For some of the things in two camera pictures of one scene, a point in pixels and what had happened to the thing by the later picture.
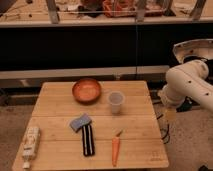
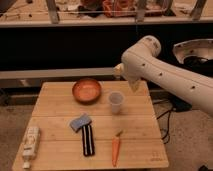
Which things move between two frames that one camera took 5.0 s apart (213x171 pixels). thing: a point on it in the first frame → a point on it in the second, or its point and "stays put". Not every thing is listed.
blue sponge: [78, 123] stays put
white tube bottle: [30, 145] stays put
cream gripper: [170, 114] → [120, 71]
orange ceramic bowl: [86, 90] stays put
